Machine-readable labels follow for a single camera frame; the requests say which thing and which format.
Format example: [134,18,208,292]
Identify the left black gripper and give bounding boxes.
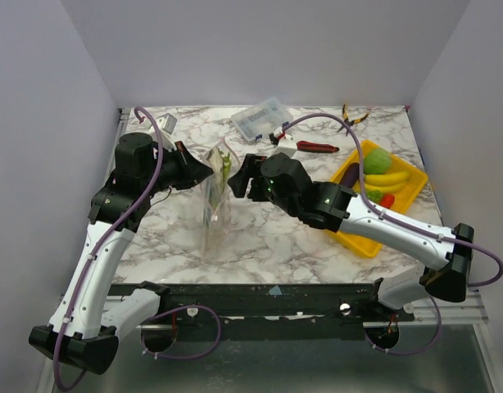
[143,141,215,196]

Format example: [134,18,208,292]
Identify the clear plastic organizer box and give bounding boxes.
[230,97,293,143]

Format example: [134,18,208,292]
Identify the yellow black pliers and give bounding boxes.
[342,102,369,128]

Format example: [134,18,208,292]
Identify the clear zip top bag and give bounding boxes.
[201,138,240,260]

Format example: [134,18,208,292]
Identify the green toy grapes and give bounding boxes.
[365,190,384,204]

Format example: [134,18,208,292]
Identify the yellow toy banana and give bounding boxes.
[364,171,410,194]

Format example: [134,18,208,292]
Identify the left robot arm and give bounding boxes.
[29,133,213,375]

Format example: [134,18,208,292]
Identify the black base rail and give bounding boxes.
[107,282,416,341]

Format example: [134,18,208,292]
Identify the red black utility knife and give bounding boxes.
[297,141,339,154]

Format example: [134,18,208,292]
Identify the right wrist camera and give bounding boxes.
[269,129,298,158]

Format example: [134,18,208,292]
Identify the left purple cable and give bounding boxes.
[52,106,224,392]

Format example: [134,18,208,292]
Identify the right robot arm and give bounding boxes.
[228,153,474,321]

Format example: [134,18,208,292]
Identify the purple toy eggplant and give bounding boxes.
[339,162,360,188]

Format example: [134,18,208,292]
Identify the toy celery stalk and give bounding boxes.
[211,150,232,207]

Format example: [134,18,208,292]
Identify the green toy cabbage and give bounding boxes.
[363,147,392,175]

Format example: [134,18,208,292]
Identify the orange toy carrot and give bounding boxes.
[379,194,396,209]

